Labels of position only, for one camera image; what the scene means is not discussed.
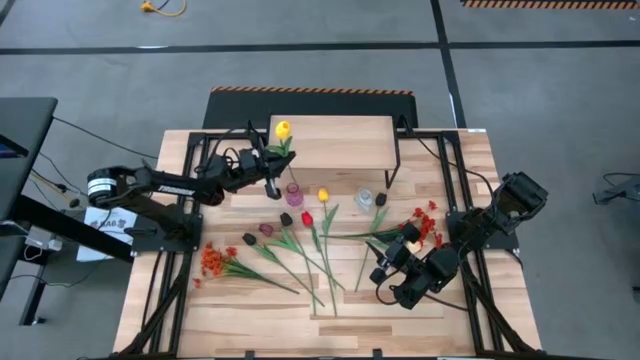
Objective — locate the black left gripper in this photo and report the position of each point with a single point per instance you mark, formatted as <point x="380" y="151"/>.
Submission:
<point x="267" y="175"/>

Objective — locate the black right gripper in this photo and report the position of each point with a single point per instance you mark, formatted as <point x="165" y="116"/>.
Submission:
<point x="385" y="270"/>

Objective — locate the yellow artificial tulip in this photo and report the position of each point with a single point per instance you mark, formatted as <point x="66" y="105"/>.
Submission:
<point x="282" y="130"/>
<point x="323" y="195"/>

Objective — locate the pink glass vase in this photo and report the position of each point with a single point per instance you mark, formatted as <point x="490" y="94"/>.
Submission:
<point x="294" y="196"/>

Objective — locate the clear ribbed glass vase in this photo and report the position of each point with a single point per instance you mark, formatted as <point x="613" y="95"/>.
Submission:
<point x="364" y="200"/>

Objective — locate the red artificial tulip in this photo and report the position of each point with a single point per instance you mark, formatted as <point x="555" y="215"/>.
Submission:
<point x="306" y="218"/>

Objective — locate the orange artificial flower bunch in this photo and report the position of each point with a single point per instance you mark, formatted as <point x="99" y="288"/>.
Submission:
<point x="212" y="260"/>

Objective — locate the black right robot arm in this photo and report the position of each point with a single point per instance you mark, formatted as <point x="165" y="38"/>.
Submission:
<point x="520" y="195"/>

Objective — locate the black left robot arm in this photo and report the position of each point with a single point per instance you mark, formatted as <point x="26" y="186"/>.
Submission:
<point x="150" y="182"/>

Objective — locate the small wooden shelf stand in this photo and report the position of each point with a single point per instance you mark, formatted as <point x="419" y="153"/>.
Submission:
<point x="340" y="142"/>

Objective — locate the red artificial flower bunch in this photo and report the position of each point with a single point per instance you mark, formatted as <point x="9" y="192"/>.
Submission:
<point x="425" y="222"/>

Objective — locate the maroon artificial tulip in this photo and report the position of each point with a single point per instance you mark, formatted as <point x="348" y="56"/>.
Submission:
<point x="266" y="229"/>

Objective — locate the hazard striped floor mat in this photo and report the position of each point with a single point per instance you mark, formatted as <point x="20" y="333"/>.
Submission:
<point x="550" y="4"/>
<point x="235" y="107"/>

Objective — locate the white printed paper sheet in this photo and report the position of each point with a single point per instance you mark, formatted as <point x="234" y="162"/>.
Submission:
<point x="107" y="222"/>

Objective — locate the white power strip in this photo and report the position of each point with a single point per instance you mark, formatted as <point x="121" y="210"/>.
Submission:
<point x="45" y="243"/>

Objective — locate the black desk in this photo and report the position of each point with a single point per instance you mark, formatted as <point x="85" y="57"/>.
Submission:
<point x="27" y="125"/>

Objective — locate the dark laptop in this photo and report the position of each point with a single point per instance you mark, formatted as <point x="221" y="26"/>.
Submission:
<point x="7" y="150"/>

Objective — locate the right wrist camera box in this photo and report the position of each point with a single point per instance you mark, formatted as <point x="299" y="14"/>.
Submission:
<point x="397" y="254"/>

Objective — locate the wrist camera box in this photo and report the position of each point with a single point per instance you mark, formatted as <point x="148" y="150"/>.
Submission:
<point x="248" y="161"/>
<point x="397" y="254"/>

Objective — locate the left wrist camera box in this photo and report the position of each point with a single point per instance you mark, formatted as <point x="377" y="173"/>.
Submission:
<point x="248" y="161"/>

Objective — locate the black edge bracket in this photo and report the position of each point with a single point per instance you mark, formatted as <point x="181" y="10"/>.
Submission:
<point x="377" y="354"/>
<point x="248" y="355"/>

